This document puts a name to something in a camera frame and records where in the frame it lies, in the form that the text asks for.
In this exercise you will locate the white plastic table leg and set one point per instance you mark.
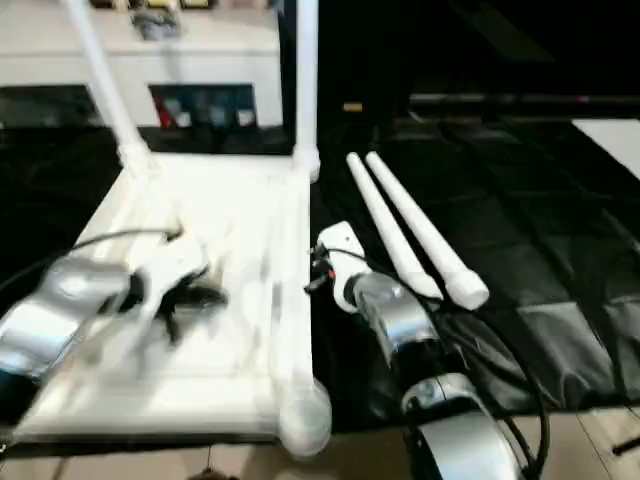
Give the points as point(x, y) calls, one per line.
point(306, 80)
point(385, 225)
point(105, 80)
point(430, 235)

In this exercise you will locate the white plastic table top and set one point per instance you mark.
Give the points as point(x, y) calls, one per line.
point(230, 350)

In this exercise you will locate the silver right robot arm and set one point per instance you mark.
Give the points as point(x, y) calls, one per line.
point(420, 350)

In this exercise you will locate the white flat board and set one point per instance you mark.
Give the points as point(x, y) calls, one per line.
point(612, 145)

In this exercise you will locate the grey crumpled clump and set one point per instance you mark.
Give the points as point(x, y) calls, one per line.
point(157, 25)

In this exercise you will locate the white glass-door cabinet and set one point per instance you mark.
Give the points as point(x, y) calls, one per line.
point(180, 60)

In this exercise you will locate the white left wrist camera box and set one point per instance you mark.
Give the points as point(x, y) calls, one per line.
point(178, 262)

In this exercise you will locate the black plastic table mat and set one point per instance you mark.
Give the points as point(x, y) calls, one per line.
point(540, 230)

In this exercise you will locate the black flat bar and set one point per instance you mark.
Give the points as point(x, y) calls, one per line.
point(530, 100)

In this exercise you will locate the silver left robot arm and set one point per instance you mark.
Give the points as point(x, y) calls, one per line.
point(55, 310)

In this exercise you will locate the small tan tag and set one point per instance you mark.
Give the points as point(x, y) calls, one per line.
point(353, 106)

